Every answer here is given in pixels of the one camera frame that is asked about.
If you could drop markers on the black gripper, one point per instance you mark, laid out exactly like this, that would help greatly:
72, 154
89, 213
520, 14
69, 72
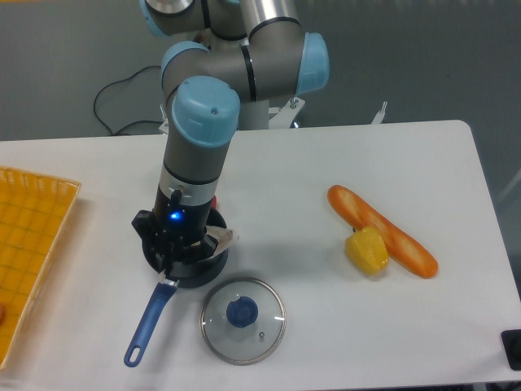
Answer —
182, 225

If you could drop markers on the toast slice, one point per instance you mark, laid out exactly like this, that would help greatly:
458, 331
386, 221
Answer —
225, 237

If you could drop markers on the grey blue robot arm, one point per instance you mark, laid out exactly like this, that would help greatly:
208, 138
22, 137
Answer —
270, 55

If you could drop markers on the glass lid blue knob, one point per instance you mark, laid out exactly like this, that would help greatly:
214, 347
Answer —
243, 321

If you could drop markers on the yellow plastic basket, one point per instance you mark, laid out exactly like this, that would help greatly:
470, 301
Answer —
34, 210

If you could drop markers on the yellow bell pepper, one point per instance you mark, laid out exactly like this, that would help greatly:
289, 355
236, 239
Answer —
367, 251

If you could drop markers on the orange baguette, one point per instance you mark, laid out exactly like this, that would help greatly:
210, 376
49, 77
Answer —
402, 248

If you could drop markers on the black device at edge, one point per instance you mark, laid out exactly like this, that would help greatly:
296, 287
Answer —
511, 340

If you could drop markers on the black pot blue handle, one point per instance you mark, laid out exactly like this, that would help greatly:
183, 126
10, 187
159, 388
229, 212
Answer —
171, 277

